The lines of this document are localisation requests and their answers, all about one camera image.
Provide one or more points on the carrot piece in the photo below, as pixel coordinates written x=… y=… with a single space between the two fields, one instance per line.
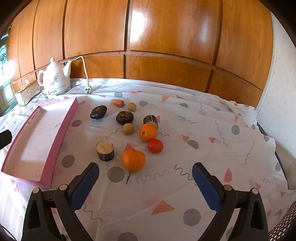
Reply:
x=116 y=103

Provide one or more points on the small tan longan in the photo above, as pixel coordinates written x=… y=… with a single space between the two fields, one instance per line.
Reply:
x=132 y=106

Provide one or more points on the large orange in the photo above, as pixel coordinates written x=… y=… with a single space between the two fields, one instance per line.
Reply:
x=133 y=160

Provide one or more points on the woven chair seat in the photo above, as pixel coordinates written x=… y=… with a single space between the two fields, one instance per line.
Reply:
x=284 y=224

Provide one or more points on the thin dark twig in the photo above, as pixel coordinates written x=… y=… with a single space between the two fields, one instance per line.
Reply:
x=128 y=178

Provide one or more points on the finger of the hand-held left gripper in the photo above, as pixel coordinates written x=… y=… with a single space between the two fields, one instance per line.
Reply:
x=4 y=139

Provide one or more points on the red tomato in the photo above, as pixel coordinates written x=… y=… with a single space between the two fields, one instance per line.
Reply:
x=155 y=145

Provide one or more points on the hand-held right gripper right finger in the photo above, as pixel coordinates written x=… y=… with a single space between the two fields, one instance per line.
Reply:
x=208 y=187

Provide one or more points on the white patterned tablecloth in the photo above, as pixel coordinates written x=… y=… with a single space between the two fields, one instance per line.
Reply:
x=185 y=157

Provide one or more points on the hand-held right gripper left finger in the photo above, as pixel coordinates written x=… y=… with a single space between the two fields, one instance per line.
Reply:
x=83 y=185

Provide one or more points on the wooden panelled cabinet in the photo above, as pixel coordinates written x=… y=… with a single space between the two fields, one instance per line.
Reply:
x=161 y=34

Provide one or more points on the large tan longan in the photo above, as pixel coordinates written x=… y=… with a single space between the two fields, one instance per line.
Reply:
x=128 y=129

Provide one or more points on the dark framed window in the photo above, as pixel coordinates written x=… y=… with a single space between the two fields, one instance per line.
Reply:
x=4 y=92

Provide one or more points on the pink cardboard box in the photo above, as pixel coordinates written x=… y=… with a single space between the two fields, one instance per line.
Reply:
x=34 y=139

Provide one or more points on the white ceramic kettle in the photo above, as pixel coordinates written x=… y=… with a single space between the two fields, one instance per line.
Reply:
x=54 y=81

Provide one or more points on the patterned tissue box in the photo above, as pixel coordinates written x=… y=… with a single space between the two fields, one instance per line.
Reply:
x=27 y=93

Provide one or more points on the white power plug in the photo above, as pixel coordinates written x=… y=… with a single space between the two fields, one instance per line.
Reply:
x=88 y=90

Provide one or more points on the small orange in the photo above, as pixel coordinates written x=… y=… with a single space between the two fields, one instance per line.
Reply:
x=147 y=132

